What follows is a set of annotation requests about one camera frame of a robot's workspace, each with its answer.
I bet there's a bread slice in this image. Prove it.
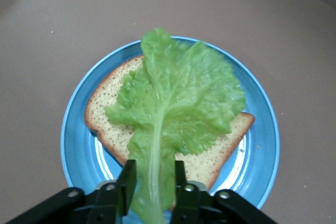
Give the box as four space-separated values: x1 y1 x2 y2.
83 55 256 210

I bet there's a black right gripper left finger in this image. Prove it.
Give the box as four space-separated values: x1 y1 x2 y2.
4 159 137 224

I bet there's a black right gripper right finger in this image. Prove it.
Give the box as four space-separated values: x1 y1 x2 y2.
170 160 279 224

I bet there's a green lettuce leaf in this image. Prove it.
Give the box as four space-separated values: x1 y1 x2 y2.
104 27 247 224

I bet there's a blue round plate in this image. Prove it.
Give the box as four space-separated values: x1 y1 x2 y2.
60 36 281 222

